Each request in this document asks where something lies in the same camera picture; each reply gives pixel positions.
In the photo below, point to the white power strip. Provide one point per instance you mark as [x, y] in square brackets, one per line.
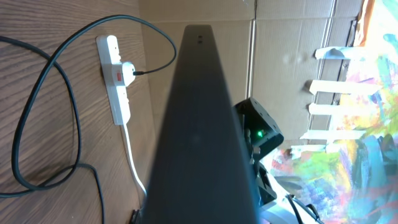
[108, 51]

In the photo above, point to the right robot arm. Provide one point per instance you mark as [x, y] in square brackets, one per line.
[262, 137]

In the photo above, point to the colourful painted board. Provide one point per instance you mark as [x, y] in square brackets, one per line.
[349, 171]

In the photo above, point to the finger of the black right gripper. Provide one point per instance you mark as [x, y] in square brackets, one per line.
[134, 219]

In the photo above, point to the cardboard wall panel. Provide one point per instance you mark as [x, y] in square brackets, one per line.
[248, 56]

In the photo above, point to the white charger plug adapter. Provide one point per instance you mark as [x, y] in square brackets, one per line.
[123, 73]

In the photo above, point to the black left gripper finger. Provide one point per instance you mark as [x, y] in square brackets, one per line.
[201, 171]

